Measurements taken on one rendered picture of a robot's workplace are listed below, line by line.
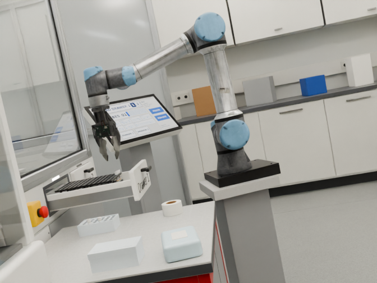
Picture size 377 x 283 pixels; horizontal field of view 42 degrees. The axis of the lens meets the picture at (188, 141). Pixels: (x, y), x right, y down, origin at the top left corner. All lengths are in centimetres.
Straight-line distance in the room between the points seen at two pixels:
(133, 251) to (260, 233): 91
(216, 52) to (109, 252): 95
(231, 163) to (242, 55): 347
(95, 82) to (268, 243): 96
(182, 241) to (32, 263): 36
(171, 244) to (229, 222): 82
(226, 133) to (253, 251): 52
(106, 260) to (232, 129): 82
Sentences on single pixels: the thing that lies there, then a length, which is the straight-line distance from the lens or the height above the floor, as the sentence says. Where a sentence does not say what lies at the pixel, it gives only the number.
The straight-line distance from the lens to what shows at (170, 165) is 355.
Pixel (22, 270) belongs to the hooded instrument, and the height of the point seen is 88.
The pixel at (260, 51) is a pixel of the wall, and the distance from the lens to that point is 542.
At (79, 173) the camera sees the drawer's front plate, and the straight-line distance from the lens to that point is 221.
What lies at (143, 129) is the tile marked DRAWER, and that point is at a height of 101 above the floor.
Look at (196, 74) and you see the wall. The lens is 546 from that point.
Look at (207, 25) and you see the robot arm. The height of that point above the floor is 139.
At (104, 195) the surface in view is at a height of 86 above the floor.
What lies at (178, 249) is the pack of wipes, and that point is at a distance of 122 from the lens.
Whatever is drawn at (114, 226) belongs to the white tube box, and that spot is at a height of 78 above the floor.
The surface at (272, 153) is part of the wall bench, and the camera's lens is 476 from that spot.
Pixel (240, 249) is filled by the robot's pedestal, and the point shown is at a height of 49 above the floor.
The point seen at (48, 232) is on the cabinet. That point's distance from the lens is 184.
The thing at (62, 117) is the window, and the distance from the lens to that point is 225.
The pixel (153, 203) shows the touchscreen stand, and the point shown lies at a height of 57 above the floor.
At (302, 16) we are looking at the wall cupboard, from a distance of 510.
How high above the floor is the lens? 116
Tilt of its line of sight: 6 degrees down
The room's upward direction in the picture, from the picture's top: 11 degrees counter-clockwise
